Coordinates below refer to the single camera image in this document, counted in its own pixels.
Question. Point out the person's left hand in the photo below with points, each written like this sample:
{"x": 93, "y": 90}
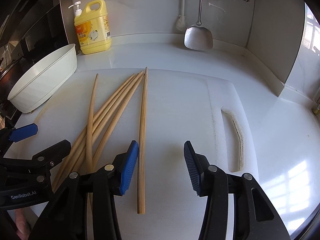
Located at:
{"x": 23, "y": 228}

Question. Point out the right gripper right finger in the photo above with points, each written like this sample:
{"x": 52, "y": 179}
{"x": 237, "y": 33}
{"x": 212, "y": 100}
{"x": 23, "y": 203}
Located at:
{"x": 255, "y": 217}

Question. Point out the white round basin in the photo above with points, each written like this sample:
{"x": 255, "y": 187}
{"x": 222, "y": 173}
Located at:
{"x": 43, "y": 79}

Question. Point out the steel spatula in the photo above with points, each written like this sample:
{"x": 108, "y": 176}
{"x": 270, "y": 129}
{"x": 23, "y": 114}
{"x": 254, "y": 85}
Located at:
{"x": 198, "y": 37}

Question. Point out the wooden chopstick four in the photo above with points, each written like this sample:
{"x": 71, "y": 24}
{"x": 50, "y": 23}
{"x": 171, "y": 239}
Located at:
{"x": 112, "y": 114}

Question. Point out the wooden chopstick one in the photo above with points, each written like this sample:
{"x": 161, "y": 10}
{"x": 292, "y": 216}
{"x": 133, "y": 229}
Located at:
{"x": 141, "y": 158}

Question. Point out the white cutting board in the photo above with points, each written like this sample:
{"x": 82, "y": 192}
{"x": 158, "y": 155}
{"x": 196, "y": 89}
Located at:
{"x": 181, "y": 107}

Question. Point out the wooden chopstick two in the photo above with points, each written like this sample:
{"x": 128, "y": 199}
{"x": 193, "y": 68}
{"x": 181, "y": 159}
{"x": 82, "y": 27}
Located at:
{"x": 89, "y": 161}

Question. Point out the wooden chopstick six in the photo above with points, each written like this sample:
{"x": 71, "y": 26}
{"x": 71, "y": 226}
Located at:
{"x": 114, "y": 121}

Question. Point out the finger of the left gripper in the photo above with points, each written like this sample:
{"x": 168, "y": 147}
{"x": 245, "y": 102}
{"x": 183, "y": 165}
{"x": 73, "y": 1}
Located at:
{"x": 18, "y": 134}
{"x": 50, "y": 157}

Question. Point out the black range hood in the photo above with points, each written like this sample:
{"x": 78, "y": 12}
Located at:
{"x": 33, "y": 30}

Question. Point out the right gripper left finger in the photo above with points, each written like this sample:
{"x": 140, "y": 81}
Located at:
{"x": 109, "y": 181}

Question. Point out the gas valve fitting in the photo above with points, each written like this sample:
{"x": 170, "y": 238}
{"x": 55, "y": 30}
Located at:
{"x": 316, "y": 110}

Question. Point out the wooden chopstick three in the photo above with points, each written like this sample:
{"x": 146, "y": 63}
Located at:
{"x": 82, "y": 148}

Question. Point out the yellow dish soap bottle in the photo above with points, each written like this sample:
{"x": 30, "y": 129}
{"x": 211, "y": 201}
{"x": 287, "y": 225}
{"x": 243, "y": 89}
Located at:
{"x": 92, "y": 26}

